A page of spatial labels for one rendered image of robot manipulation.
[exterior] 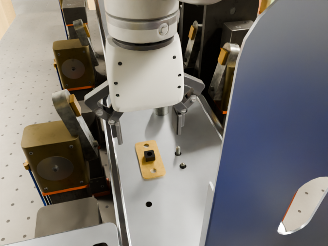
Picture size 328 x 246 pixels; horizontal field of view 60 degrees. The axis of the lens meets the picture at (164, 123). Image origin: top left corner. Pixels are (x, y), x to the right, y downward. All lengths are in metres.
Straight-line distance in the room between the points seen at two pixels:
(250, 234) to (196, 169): 0.32
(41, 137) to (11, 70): 1.04
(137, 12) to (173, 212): 0.27
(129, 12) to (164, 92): 0.12
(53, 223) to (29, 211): 0.40
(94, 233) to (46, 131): 0.19
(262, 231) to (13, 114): 1.11
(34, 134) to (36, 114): 0.66
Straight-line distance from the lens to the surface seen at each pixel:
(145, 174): 0.46
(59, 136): 0.49
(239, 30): 0.67
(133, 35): 0.32
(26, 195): 0.90
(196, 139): 0.53
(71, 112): 0.46
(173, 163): 0.48
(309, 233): 0.20
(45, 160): 0.51
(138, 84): 0.36
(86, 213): 0.46
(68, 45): 0.80
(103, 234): 0.42
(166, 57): 0.35
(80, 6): 1.14
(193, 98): 0.42
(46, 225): 0.47
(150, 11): 0.31
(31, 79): 1.41
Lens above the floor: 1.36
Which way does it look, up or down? 40 degrees down
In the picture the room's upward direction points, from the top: straight up
